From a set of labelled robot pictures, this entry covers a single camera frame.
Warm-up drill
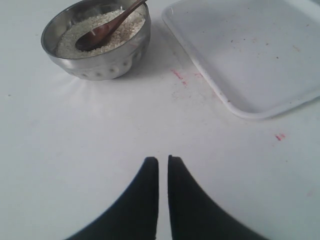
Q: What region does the white rectangular plastic tray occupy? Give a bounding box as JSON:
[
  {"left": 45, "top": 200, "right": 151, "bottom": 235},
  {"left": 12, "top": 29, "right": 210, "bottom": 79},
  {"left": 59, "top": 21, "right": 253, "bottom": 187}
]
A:
[{"left": 162, "top": 0, "right": 320, "bottom": 120}]

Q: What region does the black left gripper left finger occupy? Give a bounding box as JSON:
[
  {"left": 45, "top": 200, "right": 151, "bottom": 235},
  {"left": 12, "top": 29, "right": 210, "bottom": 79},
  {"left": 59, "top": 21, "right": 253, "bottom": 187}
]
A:
[{"left": 69, "top": 157, "right": 159, "bottom": 240}]

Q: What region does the brown wooden spoon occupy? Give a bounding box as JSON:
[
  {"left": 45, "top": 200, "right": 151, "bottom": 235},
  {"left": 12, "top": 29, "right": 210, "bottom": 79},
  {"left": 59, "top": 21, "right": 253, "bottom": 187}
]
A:
[{"left": 75, "top": 0, "right": 146, "bottom": 52}]

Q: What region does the steel bowl with rice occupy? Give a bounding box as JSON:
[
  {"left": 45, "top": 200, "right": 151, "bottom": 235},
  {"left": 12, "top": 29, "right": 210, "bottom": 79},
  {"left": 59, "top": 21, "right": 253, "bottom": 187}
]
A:
[{"left": 41, "top": 0, "right": 152, "bottom": 81}]

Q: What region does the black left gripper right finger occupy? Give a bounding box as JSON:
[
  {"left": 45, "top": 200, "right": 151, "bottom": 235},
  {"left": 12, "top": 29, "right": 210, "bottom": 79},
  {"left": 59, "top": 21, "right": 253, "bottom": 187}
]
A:
[{"left": 167, "top": 155, "right": 264, "bottom": 240}]

